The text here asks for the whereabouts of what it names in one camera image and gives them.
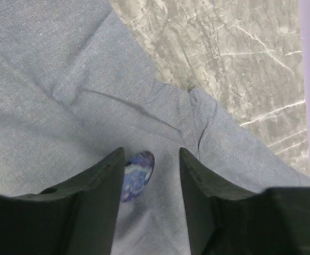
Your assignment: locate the grey button-up shirt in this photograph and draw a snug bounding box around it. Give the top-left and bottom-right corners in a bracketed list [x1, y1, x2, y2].
[0, 1, 310, 254]

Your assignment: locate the blue round brooch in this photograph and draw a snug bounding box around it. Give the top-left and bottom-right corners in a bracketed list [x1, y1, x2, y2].
[120, 151, 155, 202]

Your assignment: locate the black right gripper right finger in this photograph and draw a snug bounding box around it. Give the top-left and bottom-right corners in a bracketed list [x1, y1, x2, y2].
[179, 148, 310, 254]

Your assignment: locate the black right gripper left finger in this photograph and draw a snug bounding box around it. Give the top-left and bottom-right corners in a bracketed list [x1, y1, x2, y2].
[0, 148, 125, 254]

